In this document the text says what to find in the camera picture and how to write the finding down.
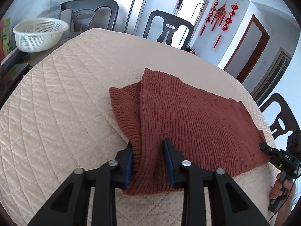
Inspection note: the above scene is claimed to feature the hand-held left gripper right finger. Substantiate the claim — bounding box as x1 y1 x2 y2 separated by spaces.
163 138 271 226

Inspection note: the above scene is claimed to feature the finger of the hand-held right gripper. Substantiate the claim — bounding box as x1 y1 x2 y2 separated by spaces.
259 142 274 155

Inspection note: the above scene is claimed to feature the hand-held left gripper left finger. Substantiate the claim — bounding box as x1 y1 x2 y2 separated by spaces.
28 142 134 226

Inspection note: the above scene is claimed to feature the rust red knit sweater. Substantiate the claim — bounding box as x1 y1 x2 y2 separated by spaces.
109 68 271 196

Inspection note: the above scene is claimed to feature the person's right forearm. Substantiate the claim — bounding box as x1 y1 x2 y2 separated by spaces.
268 188 297 226

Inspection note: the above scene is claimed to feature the person's right hand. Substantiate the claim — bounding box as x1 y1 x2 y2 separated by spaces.
270 172 293 202

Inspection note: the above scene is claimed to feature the black chair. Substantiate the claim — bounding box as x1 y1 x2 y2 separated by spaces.
60 0 119 32
259 93 301 140
143 10 195 46

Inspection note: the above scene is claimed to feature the brown framed glass door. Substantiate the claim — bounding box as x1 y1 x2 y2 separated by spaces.
250 48 292 106

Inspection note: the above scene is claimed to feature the beige quilted blanket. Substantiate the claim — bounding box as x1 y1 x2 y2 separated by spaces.
0 27 286 226

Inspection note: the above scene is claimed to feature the black tray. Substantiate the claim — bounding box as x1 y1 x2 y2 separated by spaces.
0 49 30 80

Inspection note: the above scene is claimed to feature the white framed doorway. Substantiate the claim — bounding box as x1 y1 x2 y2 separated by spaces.
175 0 210 50

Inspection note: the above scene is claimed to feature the white plastic colander basket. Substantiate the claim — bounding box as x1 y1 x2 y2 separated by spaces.
12 18 70 53

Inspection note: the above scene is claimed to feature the green floral packet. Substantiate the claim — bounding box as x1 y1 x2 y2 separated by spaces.
0 18 12 59

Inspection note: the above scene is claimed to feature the clear plastic bag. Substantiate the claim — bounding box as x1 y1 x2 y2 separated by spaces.
40 0 78 19

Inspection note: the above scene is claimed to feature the red knot wall hanging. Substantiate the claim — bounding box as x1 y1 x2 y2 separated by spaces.
213 2 238 50
200 0 219 36

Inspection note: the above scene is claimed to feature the red ornament wall hanging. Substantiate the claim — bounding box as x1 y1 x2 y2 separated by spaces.
211 1 227 32

